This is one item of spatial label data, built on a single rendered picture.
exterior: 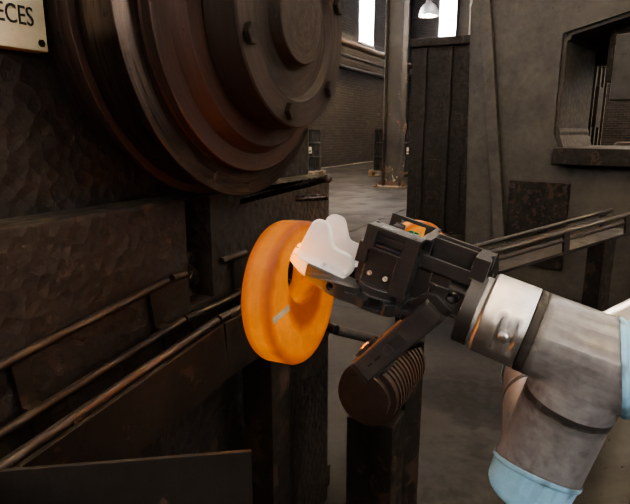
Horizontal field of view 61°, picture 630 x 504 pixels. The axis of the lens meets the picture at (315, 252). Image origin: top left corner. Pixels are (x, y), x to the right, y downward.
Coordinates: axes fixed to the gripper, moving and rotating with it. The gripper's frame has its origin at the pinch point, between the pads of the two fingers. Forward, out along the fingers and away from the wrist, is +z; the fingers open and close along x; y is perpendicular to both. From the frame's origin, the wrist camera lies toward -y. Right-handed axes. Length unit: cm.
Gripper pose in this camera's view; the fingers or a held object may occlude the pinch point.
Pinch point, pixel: (290, 253)
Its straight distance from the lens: 56.9
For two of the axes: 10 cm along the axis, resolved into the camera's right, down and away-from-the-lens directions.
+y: 2.3, -9.1, -3.3
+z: -8.6, -3.5, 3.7
